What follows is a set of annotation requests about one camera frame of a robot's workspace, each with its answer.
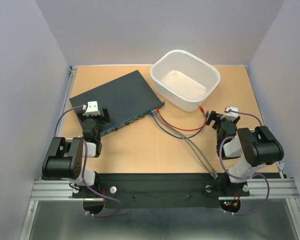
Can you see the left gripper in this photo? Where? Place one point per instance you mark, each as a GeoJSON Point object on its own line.
{"type": "Point", "coordinates": [102, 120]}

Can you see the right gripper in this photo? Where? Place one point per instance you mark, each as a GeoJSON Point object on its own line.
{"type": "Point", "coordinates": [213, 115]}

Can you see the dark blue network switch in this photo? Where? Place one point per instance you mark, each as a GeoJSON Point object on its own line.
{"type": "Point", "coordinates": [127, 99]}

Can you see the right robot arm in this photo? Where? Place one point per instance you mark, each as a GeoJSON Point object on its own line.
{"type": "Point", "coordinates": [242, 151]}

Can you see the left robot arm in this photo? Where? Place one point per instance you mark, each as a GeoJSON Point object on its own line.
{"type": "Point", "coordinates": [66, 159]}

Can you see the white plastic tub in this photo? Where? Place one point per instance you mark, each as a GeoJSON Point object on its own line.
{"type": "Point", "coordinates": [184, 79]}

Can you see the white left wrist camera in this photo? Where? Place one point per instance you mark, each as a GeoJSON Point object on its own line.
{"type": "Point", "coordinates": [91, 109]}

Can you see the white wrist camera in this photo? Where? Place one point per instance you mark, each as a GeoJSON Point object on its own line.
{"type": "Point", "coordinates": [91, 109]}
{"type": "Point", "coordinates": [231, 113]}

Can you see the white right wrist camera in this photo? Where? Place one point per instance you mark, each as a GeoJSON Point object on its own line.
{"type": "Point", "coordinates": [231, 113]}

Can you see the aluminium frame rail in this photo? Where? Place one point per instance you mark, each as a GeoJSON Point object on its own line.
{"type": "Point", "coordinates": [59, 190]}

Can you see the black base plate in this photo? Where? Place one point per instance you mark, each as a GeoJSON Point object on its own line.
{"type": "Point", "coordinates": [116, 191]}

